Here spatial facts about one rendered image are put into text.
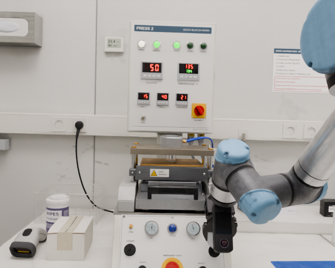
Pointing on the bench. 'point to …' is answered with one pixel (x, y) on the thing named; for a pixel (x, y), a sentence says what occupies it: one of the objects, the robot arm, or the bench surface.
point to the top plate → (173, 147)
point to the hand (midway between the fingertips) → (215, 248)
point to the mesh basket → (75, 201)
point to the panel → (165, 243)
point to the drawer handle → (173, 190)
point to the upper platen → (170, 160)
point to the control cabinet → (172, 79)
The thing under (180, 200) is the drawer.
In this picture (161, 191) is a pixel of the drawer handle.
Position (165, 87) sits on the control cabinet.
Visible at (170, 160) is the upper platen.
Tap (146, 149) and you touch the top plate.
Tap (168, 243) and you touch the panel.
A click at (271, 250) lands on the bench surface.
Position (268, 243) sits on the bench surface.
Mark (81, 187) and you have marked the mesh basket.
